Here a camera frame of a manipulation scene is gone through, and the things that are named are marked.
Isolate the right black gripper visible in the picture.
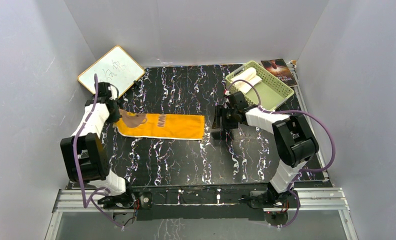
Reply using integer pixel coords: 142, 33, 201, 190
212, 105, 238, 129

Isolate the wood framed whiteboard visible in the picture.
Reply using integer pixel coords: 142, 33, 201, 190
77, 45, 145, 98

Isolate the white towel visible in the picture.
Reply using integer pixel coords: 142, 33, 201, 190
231, 67, 262, 94

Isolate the orange towel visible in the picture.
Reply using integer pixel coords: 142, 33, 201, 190
115, 109, 205, 141

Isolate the green plastic basket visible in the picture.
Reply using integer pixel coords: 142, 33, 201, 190
225, 60, 295, 111

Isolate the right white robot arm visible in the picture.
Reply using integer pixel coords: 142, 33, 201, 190
211, 91, 319, 209

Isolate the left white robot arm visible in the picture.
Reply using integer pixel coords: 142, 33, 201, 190
60, 82, 136, 209

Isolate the dark book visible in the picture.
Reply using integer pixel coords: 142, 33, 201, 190
260, 58, 298, 87

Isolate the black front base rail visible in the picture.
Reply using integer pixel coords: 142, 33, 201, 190
132, 183, 268, 221

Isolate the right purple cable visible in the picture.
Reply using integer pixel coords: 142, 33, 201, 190
224, 79, 337, 229

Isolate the purple cable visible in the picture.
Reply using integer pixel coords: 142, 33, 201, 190
72, 73, 126, 229
224, 79, 337, 229

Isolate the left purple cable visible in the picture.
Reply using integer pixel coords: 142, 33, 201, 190
72, 73, 126, 229

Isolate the aluminium frame rail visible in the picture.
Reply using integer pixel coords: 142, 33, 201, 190
52, 185, 349, 213

